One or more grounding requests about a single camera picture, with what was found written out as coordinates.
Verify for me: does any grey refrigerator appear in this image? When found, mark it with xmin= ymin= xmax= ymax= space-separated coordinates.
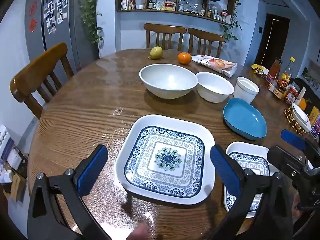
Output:
xmin=25 ymin=0 xmax=100 ymax=72

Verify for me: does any dark wooden door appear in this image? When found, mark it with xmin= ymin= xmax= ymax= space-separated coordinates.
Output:
xmin=254 ymin=13 xmax=290 ymax=67

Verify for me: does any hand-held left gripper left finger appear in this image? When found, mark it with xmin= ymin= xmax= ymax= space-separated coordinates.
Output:
xmin=27 ymin=144 xmax=118 ymax=240

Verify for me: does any purple packet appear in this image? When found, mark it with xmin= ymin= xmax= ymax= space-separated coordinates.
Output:
xmin=311 ymin=115 xmax=320 ymax=139

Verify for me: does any cluster of fridge photo magnets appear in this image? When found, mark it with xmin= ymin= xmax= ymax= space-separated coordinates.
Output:
xmin=44 ymin=0 xmax=72 ymax=34

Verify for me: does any large white bowl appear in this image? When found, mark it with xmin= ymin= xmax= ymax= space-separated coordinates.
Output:
xmin=139 ymin=64 xmax=198 ymax=99

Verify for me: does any wooden wall shelf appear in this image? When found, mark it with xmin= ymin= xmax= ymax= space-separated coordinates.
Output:
xmin=115 ymin=0 xmax=238 ymax=26

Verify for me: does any green pear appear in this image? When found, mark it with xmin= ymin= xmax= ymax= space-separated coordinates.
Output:
xmin=147 ymin=46 xmax=163 ymax=60

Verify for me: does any red juice bottle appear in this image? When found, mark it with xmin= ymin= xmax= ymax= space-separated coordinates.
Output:
xmin=266 ymin=58 xmax=282 ymax=83

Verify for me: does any wooden chair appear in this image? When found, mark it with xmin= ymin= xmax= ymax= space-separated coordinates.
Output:
xmin=187 ymin=28 xmax=225 ymax=58
xmin=144 ymin=23 xmax=187 ymax=51
xmin=10 ymin=42 xmax=75 ymax=120

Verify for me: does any brown cardboard box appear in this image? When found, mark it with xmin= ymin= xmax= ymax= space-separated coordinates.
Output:
xmin=2 ymin=170 xmax=28 ymax=203

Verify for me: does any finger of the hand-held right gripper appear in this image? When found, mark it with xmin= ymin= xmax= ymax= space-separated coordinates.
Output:
xmin=267 ymin=145 xmax=312 ymax=180
xmin=281 ymin=129 xmax=320 ymax=155

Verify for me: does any trailing green vine plant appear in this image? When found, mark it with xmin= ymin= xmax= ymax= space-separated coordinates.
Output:
xmin=77 ymin=0 xmax=104 ymax=45
xmin=224 ymin=0 xmax=242 ymax=45

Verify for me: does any medium white bowl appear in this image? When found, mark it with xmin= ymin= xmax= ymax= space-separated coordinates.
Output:
xmin=195 ymin=72 xmax=235 ymax=103

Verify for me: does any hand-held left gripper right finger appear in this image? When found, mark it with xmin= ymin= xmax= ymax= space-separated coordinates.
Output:
xmin=210 ymin=144 xmax=293 ymax=240

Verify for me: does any white tube bottle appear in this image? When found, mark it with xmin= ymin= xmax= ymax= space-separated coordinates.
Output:
xmin=296 ymin=87 xmax=307 ymax=105

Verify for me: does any row of shelf bottles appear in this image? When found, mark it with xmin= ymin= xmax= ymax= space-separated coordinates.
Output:
xmin=122 ymin=0 xmax=232 ymax=24

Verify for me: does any white dish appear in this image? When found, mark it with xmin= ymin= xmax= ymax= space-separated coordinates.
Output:
xmin=291 ymin=102 xmax=312 ymax=132

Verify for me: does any large patterned square plate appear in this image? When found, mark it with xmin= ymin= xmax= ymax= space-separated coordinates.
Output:
xmin=114 ymin=114 xmax=216 ymax=204

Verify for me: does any red-label jar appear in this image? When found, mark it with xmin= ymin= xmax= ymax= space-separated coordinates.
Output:
xmin=284 ymin=85 xmax=300 ymax=105

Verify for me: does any yellow-capped oil bottle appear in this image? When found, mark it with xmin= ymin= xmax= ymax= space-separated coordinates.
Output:
xmin=277 ymin=57 xmax=296 ymax=88

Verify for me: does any blue plate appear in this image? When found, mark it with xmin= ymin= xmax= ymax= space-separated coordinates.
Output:
xmin=223 ymin=98 xmax=267 ymax=141

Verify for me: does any white printed box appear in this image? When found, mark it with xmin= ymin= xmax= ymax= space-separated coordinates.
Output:
xmin=0 ymin=124 xmax=15 ymax=159

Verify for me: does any white snack bag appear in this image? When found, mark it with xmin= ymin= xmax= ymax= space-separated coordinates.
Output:
xmin=191 ymin=55 xmax=237 ymax=78

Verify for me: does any yellow box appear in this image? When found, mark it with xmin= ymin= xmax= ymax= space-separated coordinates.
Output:
xmin=309 ymin=105 xmax=320 ymax=127

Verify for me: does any beaded wooden trivet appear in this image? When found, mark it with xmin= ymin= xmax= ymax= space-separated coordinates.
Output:
xmin=284 ymin=106 xmax=307 ymax=135

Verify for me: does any small white ribbed bowl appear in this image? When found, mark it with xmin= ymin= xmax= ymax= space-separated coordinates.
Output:
xmin=233 ymin=76 xmax=260 ymax=104

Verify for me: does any orange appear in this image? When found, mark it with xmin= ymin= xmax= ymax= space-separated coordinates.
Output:
xmin=178 ymin=52 xmax=192 ymax=65

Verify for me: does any black appliance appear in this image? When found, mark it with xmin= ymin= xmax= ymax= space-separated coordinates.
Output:
xmin=291 ymin=77 xmax=320 ymax=100

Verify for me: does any small patterned square plate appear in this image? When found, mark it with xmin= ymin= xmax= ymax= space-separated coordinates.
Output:
xmin=223 ymin=141 xmax=280 ymax=219

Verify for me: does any brown sauce jar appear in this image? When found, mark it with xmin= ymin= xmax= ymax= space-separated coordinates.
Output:
xmin=274 ymin=86 xmax=287 ymax=99

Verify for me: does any yellow snack packet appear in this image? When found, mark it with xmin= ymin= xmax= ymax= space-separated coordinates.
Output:
xmin=251 ymin=64 xmax=269 ymax=77

